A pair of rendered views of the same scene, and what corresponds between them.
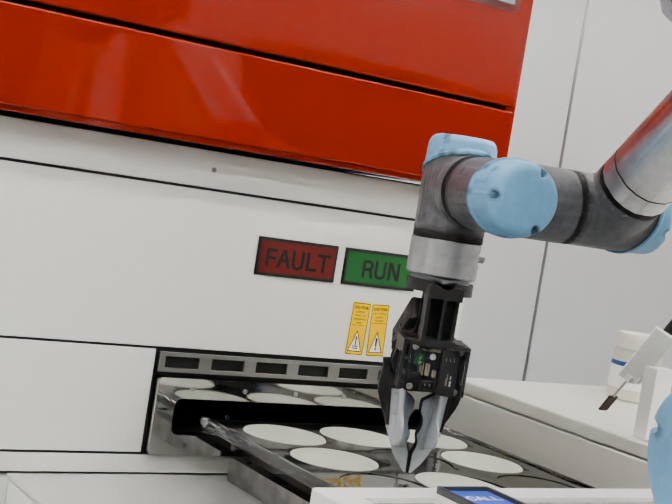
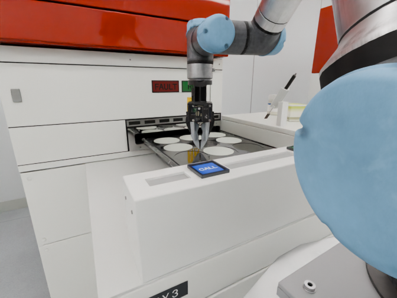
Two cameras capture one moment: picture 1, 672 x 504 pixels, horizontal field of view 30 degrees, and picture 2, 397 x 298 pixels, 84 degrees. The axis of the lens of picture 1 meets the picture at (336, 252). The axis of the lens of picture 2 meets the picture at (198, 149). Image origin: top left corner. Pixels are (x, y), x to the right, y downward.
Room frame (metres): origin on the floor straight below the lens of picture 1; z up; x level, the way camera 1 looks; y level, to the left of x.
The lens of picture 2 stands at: (0.67, -0.17, 1.11)
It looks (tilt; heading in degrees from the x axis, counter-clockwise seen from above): 16 degrees down; 5
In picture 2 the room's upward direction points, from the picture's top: straight up
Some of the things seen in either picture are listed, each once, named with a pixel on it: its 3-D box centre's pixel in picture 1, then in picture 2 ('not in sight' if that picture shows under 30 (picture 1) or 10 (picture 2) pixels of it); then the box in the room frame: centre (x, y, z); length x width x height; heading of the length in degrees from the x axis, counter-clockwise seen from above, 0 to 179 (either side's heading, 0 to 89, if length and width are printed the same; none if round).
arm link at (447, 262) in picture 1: (446, 261); (201, 73); (1.33, -0.12, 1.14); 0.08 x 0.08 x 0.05
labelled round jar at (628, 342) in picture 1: (635, 367); (275, 104); (1.79, -0.45, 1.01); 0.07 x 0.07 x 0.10
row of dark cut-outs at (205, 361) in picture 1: (312, 370); (178, 119); (1.62, 0.01, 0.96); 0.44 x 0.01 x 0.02; 123
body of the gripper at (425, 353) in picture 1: (432, 336); (199, 101); (1.33, -0.12, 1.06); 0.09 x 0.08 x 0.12; 4
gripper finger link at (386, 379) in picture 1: (400, 384); (193, 120); (1.35, -0.09, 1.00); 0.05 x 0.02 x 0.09; 94
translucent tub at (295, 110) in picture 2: not in sight; (293, 112); (1.60, -0.48, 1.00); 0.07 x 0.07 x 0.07; 10
